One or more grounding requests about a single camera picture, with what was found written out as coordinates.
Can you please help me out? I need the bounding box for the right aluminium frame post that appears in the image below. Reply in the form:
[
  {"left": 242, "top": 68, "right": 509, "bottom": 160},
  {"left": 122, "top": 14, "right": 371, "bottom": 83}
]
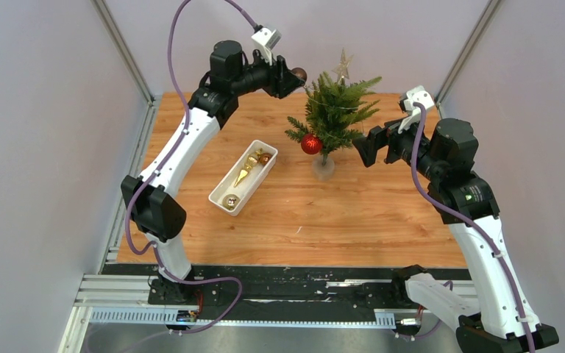
[{"left": 436, "top": 0, "right": 503, "bottom": 107}]

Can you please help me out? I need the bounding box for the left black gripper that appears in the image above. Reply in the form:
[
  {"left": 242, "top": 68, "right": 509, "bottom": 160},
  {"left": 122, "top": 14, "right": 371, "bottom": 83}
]
[{"left": 231, "top": 47, "right": 305, "bottom": 100}]

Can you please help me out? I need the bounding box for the left aluminium frame post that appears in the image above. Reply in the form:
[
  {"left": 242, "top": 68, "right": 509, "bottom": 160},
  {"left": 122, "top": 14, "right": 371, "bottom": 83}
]
[{"left": 91, "top": 0, "right": 156, "bottom": 104}]

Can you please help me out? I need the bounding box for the bronze ball ornament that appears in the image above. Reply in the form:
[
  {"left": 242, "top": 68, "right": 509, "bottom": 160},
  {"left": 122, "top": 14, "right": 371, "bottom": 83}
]
[{"left": 258, "top": 152, "right": 272, "bottom": 165}]

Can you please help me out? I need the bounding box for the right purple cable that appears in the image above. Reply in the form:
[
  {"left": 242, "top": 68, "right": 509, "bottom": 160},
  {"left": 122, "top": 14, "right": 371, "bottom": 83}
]
[{"left": 409, "top": 102, "right": 537, "bottom": 353}]

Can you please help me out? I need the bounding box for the white slotted cable duct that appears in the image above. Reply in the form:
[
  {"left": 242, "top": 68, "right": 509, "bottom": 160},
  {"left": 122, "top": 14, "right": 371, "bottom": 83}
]
[{"left": 89, "top": 307, "right": 397, "bottom": 329}]

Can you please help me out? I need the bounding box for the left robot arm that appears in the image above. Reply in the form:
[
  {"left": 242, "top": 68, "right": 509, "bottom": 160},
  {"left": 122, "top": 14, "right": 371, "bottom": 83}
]
[{"left": 121, "top": 40, "right": 308, "bottom": 304}]

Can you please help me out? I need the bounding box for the silver star ornament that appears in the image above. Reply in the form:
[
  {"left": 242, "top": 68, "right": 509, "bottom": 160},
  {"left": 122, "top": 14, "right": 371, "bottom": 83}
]
[{"left": 332, "top": 48, "right": 354, "bottom": 82}]

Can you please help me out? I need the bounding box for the small green christmas tree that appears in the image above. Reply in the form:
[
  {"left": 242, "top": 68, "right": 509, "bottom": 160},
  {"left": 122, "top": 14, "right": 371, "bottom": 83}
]
[{"left": 285, "top": 72, "right": 383, "bottom": 182}]

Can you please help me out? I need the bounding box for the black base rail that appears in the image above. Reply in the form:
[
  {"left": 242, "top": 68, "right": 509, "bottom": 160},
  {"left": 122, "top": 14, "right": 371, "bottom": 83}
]
[{"left": 146, "top": 264, "right": 439, "bottom": 323}]

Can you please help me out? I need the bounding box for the white ornament tray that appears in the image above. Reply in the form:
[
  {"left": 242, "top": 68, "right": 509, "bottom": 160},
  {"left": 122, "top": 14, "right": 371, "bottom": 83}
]
[{"left": 208, "top": 140, "right": 278, "bottom": 216}]

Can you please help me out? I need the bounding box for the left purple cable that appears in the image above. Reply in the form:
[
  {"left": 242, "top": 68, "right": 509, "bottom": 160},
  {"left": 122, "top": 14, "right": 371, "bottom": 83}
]
[{"left": 124, "top": 0, "right": 264, "bottom": 337}]

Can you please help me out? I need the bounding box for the gold finial ornament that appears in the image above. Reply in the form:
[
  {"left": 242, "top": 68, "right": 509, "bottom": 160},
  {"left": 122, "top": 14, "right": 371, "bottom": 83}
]
[{"left": 233, "top": 149, "right": 263, "bottom": 188}]

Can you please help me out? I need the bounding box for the red glitter ball ornament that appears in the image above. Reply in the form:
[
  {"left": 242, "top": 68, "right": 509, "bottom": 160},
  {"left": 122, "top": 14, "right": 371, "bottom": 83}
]
[{"left": 300, "top": 133, "right": 323, "bottom": 155}]

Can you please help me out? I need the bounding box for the gold ball ornament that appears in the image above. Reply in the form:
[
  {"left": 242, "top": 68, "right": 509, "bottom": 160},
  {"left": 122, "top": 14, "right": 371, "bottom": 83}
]
[{"left": 221, "top": 193, "right": 241, "bottom": 212}]

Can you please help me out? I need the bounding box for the dark brown ball ornament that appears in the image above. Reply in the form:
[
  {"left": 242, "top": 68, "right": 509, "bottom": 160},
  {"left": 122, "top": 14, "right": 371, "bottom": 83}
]
[{"left": 291, "top": 67, "right": 308, "bottom": 82}]

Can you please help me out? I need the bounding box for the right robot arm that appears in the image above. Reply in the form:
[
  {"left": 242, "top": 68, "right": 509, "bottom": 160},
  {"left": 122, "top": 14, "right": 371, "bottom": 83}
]
[{"left": 353, "top": 118, "right": 559, "bottom": 352}]

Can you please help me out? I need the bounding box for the aluminium frame post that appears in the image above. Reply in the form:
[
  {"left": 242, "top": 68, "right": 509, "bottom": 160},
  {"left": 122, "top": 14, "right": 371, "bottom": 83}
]
[
  {"left": 436, "top": 0, "right": 503, "bottom": 107},
  {"left": 91, "top": 0, "right": 156, "bottom": 104}
]

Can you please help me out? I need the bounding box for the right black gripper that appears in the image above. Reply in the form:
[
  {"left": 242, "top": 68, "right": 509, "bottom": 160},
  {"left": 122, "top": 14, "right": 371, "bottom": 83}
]
[{"left": 352, "top": 109, "right": 444, "bottom": 181}]

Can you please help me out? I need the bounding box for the purple cable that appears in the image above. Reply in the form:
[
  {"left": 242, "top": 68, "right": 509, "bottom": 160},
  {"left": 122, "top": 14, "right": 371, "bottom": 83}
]
[
  {"left": 409, "top": 102, "right": 537, "bottom": 353},
  {"left": 124, "top": 0, "right": 264, "bottom": 337}
]

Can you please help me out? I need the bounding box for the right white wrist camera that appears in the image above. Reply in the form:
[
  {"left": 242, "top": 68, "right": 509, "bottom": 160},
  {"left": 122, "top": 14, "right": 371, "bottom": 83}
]
[{"left": 398, "top": 85, "right": 436, "bottom": 133}]

